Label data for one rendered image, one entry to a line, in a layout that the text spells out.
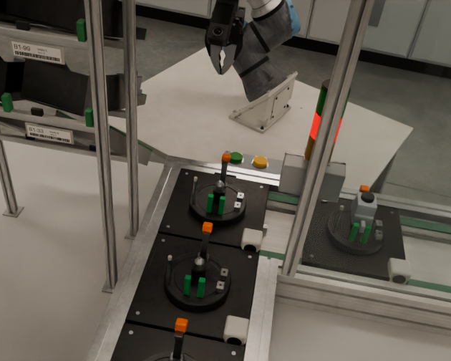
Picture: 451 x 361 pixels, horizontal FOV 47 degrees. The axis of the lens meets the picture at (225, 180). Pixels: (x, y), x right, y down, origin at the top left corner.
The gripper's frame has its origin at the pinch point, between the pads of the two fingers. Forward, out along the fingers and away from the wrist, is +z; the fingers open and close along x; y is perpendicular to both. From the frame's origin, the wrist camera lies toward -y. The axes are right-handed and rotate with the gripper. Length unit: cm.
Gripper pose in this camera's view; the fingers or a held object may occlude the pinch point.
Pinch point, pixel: (220, 71)
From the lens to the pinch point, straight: 128.7
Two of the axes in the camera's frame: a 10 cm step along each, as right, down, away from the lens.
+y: 1.6, -6.3, 7.6
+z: -1.0, 7.5, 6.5
